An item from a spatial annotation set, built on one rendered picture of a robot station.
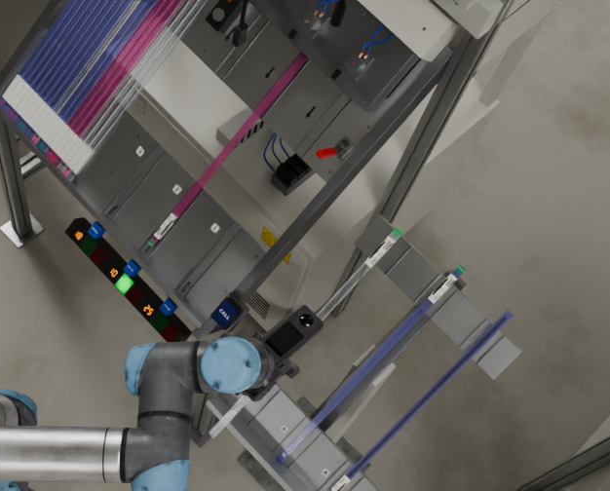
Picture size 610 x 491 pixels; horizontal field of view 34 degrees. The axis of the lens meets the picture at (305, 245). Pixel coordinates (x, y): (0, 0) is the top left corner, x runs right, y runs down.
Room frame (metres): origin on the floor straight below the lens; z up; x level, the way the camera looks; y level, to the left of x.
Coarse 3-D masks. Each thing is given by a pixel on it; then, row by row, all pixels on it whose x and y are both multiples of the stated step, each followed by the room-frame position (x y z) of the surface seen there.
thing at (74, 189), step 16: (0, 112) 0.95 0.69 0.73; (16, 128) 0.93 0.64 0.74; (32, 144) 0.91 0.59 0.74; (48, 160) 0.89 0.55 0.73; (64, 176) 0.87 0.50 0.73; (80, 192) 0.85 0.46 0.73; (96, 208) 0.83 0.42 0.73; (112, 224) 0.81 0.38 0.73; (128, 240) 0.79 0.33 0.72; (144, 256) 0.77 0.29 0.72; (176, 304) 0.70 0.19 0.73; (192, 320) 0.68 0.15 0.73
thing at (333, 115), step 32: (192, 32) 1.13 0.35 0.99; (256, 32) 1.14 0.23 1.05; (224, 64) 1.09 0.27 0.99; (256, 64) 1.09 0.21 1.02; (288, 64) 1.10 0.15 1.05; (416, 64) 1.12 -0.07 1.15; (256, 96) 1.05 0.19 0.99; (288, 96) 1.05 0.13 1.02; (320, 96) 1.06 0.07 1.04; (288, 128) 1.01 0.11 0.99; (320, 128) 1.01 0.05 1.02; (352, 128) 1.02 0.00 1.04; (320, 160) 0.97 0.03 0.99
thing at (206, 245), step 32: (0, 96) 0.99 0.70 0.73; (128, 128) 0.97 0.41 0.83; (96, 160) 0.91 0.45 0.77; (128, 160) 0.92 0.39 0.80; (160, 160) 0.93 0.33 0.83; (96, 192) 0.86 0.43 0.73; (128, 192) 0.87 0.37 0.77; (160, 192) 0.88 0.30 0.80; (128, 224) 0.82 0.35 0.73; (160, 224) 0.83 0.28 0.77; (192, 224) 0.84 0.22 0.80; (224, 224) 0.85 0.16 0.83; (160, 256) 0.78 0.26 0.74; (192, 256) 0.79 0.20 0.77; (224, 256) 0.80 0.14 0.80; (256, 256) 0.81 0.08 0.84; (192, 288) 0.74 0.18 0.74; (224, 288) 0.75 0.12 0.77
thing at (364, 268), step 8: (392, 232) 0.79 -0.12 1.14; (360, 272) 0.73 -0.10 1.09; (352, 280) 0.72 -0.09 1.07; (360, 280) 0.72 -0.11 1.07; (344, 288) 0.71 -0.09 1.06; (352, 288) 0.71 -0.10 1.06; (336, 296) 0.69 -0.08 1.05; (344, 296) 0.70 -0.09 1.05; (328, 304) 0.68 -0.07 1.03; (336, 304) 0.68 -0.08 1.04; (320, 312) 0.67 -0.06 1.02; (328, 312) 0.67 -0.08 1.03; (240, 400) 0.52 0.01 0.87; (248, 400) 0.53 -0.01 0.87; (232, 408) 0.51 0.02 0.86; (240, 408) 0.51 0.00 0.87; (224, 416) 0.49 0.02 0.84; (232, 416) 0.49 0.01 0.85; (216, 424) 0.48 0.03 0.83; (224, 424) 0.48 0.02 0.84; (216, 432) 0.47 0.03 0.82
